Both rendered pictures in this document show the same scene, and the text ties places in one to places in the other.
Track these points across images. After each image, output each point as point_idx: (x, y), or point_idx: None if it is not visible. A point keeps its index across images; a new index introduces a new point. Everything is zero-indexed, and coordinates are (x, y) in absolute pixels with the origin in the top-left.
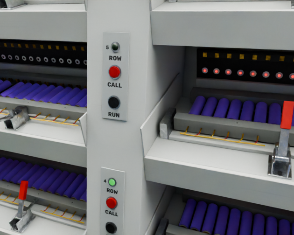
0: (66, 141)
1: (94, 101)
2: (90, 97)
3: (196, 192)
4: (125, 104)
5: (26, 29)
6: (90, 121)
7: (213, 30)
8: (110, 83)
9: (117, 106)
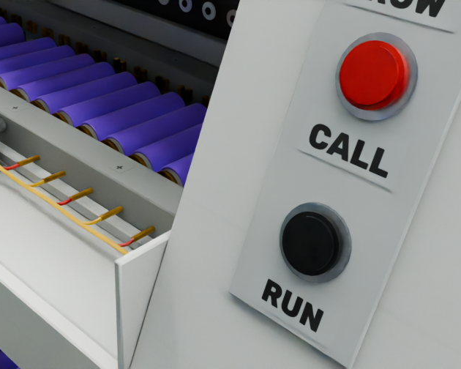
0: (56, 319)
1: (219, 200)
2: (206, 172)
3: None
4: (376, 280)
5: None
6: (170, 285)
7: None
8: (327, 134)
9: (325, 272)
